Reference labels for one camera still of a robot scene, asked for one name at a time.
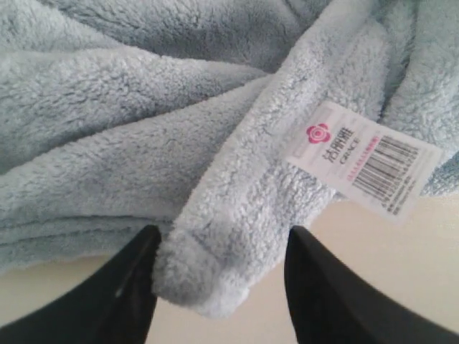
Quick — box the light blue fluffy towel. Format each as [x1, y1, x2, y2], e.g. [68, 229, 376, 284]
[1, 1, 458, 317]

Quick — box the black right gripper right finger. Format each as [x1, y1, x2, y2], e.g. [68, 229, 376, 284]
[285, 226, 458, 344]

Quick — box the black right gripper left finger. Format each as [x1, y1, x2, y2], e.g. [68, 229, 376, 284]
[1, 226, 161, 344]

